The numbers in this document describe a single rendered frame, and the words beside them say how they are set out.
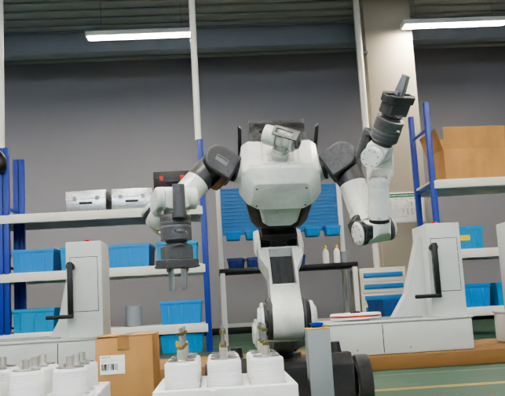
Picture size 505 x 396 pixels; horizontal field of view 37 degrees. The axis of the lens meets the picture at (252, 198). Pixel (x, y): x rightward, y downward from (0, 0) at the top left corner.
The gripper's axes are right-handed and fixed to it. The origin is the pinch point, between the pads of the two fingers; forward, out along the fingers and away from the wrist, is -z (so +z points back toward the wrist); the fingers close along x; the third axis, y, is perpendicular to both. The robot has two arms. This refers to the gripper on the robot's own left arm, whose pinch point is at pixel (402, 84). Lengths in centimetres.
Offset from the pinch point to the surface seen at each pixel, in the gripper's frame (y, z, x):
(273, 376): -31, 74, 47
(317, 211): 373, 281, -386
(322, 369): -26, 82, 23
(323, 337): -21, 74, 21
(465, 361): 28, 165, -163
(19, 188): 489, 299, -93
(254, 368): -26, 75, 50
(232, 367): -23, 75, 56
